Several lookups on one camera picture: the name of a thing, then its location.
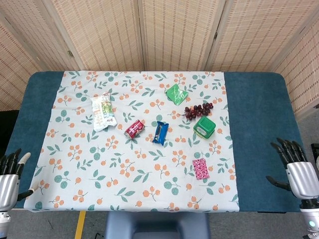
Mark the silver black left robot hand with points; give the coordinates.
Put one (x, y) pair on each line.
(8, 189)

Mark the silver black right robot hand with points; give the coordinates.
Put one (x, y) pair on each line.
(302, 179)

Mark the pink patterned packet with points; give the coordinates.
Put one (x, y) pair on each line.
(200, 168)

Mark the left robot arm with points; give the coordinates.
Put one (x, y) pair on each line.
(3, 224)

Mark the white black equipment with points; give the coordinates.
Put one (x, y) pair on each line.
(316, 156)

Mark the black object beside table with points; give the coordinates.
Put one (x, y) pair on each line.
(6, 129)

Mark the yellow floor tape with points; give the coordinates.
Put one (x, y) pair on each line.
(80, 225)

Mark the teal blue table cover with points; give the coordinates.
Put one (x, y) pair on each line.
(259, 112)

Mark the green plastic box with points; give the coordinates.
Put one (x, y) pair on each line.
(205, 127)

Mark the floral orange berry tablecloth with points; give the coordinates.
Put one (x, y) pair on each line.
(124, 174)

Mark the white crumpled snack bag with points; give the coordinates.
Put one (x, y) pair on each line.
(102, 113)

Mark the dark red grape bunch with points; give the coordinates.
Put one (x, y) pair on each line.
(198, 110)

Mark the red soda can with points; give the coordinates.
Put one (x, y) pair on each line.
(134, 128)

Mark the blue cookie packet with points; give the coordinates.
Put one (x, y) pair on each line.
(160, 133)

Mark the brass screen hinge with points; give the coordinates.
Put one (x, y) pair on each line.
(70, 53)
(215, 35)

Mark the green foil packet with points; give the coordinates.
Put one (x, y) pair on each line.
(177, 94)

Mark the blue grey robot torso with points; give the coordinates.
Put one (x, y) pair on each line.
(157, 225)

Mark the woven bamboo folding screen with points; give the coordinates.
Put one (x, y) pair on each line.
(104, 32)

